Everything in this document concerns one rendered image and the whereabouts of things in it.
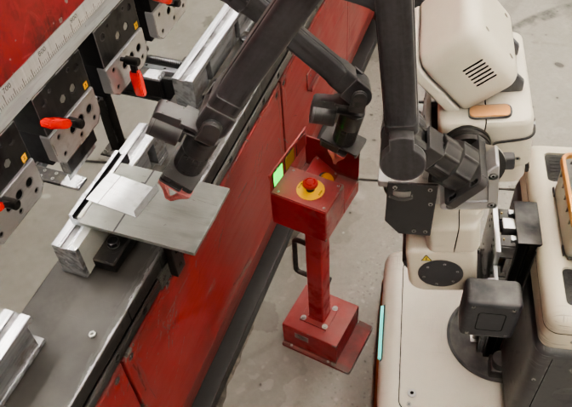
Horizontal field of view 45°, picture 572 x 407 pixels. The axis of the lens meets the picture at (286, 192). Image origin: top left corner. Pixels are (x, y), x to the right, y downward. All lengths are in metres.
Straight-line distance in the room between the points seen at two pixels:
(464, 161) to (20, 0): 0.76
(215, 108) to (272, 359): 1.35
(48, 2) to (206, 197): 0.50
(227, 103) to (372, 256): 1.53
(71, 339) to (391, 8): 0.89
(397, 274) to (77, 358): 1.11
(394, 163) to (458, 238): 0.44
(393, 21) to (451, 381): 1.24
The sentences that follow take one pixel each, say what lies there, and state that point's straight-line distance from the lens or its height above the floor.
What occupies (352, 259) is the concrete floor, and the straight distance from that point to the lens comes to 2.56.
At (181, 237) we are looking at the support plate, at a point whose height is 1.00.
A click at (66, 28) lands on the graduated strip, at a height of 1.39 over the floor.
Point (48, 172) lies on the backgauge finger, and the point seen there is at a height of 1.00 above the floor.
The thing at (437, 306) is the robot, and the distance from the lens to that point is 2.14.
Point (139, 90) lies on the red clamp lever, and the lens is 1.46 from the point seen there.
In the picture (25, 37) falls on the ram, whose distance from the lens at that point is 1.20.
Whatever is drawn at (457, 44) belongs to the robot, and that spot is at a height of 1.36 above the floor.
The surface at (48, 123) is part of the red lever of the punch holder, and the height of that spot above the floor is 1.31.
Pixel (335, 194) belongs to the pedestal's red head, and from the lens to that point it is 1.72.
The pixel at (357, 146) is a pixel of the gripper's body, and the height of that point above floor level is 0.88.
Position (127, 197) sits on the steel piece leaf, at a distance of 1.48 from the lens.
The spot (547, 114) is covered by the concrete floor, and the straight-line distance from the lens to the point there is 3.24.
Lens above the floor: 2.06
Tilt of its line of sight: 48 degrees down
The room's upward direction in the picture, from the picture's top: 5 degrees counter-clockwise
